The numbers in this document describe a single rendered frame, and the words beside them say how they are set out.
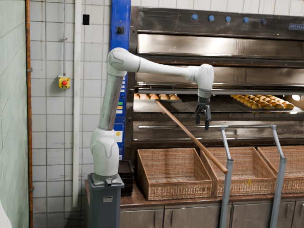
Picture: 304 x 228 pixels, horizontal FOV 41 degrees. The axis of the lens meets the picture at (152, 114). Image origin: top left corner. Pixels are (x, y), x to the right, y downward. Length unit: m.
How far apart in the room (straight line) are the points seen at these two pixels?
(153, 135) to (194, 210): 0.76
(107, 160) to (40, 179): 1.29
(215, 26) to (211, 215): 1.63
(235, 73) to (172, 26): 0.74
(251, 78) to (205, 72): 1.29
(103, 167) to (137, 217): 0.91
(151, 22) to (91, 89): 0.76
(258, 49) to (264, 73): 0.25
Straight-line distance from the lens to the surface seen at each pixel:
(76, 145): 3.62
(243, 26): 3.82
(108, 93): 2.69
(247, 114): 3.98
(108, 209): 2.69
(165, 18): 3.56
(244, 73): 3.88
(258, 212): 3.75
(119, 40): 3.45
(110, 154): 2.56
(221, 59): 3.75
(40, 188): 3.78
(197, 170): 3.78
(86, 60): 3.46
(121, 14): 3.44
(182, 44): 3.61
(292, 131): 4.26
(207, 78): 2.66
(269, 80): 3.99
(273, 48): 3.97
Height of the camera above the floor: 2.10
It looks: 15 degrees down
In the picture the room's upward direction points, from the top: 4 degrees clockwise
